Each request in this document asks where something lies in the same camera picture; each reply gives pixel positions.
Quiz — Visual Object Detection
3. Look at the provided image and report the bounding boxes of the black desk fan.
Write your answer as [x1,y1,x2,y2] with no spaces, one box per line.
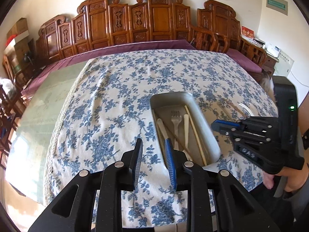
[23,52,35,66]

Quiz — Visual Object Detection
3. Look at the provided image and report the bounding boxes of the small white plastic spoon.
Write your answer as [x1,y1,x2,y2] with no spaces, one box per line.
[183,113,194,160]

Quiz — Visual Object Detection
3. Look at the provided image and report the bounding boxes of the plain wooden chair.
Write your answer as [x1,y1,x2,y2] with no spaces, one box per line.
[2,54,27,87]

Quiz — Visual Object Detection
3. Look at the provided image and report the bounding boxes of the carved wooden sofa bench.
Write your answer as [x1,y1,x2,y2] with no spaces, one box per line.
[36,0,230,61]

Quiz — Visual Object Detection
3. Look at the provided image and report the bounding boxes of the red desk card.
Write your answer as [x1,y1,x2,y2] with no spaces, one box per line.
[241,26,254,39]

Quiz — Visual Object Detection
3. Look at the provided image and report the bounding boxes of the purple armchair cushion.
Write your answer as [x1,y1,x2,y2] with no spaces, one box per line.
[226,48,262,73]

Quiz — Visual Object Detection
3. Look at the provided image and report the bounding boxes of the wooden side table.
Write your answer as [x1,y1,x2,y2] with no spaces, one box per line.
[262,51,277,75]

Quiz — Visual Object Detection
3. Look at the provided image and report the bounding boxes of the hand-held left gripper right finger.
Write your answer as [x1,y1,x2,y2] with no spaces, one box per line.
[165,138,280,232]

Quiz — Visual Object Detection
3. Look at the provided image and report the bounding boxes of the person's right hand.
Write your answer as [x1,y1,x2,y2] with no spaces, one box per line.
[263,163,309,192]

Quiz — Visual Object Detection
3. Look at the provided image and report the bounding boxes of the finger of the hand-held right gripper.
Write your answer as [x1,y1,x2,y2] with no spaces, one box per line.
[211,123,273,143]
[216,117,278,132]

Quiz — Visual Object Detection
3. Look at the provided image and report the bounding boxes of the white desk device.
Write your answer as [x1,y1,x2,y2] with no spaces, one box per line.
[266,44,282,57]

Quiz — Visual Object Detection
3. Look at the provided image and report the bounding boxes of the grey metal tray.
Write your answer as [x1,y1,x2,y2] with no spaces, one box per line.
[150,91,221,172]

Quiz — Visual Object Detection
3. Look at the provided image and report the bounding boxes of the carved wooden chair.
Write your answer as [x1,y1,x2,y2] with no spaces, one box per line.
[0,84,27,170]

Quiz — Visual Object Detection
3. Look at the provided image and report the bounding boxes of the grey plastic bag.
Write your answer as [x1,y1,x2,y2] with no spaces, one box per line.
[261,71,276,102]

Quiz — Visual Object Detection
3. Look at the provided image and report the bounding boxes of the clear plastic bag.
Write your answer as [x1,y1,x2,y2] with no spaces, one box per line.
[0,77,17,97]

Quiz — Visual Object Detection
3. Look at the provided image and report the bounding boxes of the carved wooden armchair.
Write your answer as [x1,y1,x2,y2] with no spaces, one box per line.
[197,0,267,73]

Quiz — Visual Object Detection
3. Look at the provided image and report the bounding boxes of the blue floral tablecloth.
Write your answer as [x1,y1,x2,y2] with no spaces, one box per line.
[43,49,279,228]

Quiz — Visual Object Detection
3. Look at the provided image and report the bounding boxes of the purple sofa cushion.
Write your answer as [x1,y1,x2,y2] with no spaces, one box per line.
[20,40,196,97]

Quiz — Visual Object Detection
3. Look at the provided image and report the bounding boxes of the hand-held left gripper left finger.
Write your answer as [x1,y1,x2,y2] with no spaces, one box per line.
[28,138,143,232]

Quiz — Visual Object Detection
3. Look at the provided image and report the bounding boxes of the person's right forearm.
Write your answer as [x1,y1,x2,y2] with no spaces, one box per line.
[297,97,309,167]

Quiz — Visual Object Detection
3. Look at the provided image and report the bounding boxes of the green wall sign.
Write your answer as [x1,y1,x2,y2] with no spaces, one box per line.
[266,0,289,16]

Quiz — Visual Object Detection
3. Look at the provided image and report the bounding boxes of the stacked storage boxes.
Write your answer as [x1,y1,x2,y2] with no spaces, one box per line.
[3,38,35,70]

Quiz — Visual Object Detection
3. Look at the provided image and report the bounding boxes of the black wristwatch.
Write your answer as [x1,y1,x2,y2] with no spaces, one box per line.
[301,128,309,150]

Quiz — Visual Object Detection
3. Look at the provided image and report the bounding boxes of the brown cardboard box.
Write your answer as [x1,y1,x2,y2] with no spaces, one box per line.
[6,17,28,39]

